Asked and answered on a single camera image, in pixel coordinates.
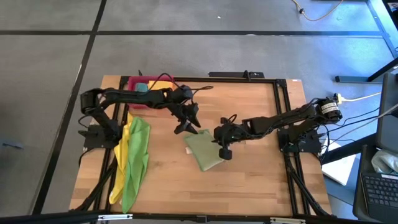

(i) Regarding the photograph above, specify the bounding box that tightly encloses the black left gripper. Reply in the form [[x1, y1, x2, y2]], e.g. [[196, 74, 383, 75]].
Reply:
[[169, 101, 202, 136]]

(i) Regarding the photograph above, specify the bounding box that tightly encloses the pale green microfiber towel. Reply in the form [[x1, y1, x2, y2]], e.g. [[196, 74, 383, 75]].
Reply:
[[183, 129, 225, 172]]

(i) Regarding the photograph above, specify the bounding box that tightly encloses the yellow microfiber towel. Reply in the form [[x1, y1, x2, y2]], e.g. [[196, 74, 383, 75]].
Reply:
[[147, 80, 175, 91], [108, 111, 133, 205]]

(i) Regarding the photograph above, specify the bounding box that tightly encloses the bright green microfiber towel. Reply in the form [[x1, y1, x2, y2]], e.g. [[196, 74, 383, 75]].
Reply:
[[121, 116, 151, 214]]

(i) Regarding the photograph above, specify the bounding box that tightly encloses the black mounting bar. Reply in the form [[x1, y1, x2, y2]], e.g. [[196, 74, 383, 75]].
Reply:
[[208, 70, 266, 80]]

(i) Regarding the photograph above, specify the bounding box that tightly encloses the pink plastic bin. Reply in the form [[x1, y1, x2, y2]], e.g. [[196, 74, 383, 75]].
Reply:
[[126, 75, 175, 110]]

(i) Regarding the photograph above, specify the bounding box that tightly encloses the white flat board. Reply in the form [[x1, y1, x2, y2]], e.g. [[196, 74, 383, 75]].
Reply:
[[321, 138, 357, 187]]

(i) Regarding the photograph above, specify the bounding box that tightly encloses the black desk leg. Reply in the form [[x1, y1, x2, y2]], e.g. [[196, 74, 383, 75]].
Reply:
[[334, 57, 398, 85]]

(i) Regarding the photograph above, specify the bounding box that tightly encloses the white plastic bag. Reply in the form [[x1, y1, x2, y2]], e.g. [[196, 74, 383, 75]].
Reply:
[[371, 149, 398, 175]]

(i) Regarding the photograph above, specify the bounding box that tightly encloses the dark grey panel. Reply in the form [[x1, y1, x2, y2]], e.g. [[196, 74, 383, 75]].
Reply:
[[374, 72, 398, 154]]

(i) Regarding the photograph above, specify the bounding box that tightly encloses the black laptop keyboard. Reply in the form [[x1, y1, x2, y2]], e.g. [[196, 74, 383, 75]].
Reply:
[[359, 172, 398, 223]]

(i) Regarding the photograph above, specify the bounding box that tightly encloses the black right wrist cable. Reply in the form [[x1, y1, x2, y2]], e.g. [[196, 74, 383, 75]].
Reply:
[[220, 113, 239, 125]]

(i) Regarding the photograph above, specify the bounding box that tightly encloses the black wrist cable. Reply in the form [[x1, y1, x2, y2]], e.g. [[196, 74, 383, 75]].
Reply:
[[220, 113, 239, 125], [149, 72, 215, 94]]

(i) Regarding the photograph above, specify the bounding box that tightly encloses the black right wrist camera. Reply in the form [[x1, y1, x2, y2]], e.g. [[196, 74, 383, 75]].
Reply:
[[218, 147, 234, 161]]

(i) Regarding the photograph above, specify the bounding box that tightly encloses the black aluminium table frame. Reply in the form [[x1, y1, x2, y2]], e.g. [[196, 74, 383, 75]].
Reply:
[[73, 75, 335, 218]]

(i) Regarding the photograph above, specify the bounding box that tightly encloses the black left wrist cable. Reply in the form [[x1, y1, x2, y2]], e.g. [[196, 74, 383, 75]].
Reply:
[[149, 72, 215, 94]]

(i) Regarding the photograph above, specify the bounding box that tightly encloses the silver metal bracket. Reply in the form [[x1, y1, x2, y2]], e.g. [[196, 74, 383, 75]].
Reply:
[[97, 213, 134, 222], [269, 217, 307, 224]]

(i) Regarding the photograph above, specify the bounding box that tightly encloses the yellow floor cable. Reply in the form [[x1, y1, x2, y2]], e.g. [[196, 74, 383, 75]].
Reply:
[[291, 0, 345, 22]]

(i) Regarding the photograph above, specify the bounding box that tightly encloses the white power cable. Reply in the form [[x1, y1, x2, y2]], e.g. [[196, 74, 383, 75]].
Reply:
[[341, 91, 382, 103]]

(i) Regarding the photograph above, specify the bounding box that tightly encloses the grey floor cable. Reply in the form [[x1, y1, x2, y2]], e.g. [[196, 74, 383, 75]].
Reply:
[[323, 104, 398, 147]]

